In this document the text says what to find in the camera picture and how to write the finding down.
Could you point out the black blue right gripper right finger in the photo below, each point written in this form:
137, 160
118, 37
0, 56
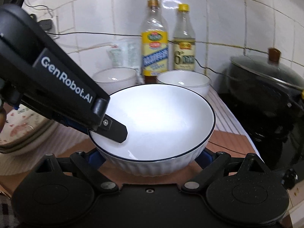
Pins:
213, 166

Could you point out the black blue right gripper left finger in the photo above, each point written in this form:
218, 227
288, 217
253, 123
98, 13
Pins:
86, 167

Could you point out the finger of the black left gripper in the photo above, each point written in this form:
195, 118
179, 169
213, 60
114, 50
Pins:
112, 129

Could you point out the large white ribbed bowl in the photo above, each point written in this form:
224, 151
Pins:
168, 127

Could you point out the patterned plates stack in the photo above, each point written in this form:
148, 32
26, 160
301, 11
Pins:
24, 130

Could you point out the black charger plug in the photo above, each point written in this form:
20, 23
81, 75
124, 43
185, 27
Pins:
46, 24

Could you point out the striped white table cloth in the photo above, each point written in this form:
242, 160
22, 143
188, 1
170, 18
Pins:
63, 138

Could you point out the black gas stove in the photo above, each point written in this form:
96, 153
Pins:
273, 135

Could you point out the plastic seasoning packet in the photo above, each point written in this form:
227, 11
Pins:
125, 53

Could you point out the black wok with lid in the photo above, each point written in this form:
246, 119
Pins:
246, 73

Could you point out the cooking wine bottle yellow label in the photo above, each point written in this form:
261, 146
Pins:
154, 43

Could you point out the white vinegar bottle yellow cap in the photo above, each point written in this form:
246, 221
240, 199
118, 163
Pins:
184, 40

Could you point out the white wall socket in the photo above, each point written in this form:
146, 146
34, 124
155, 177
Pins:
53, 32

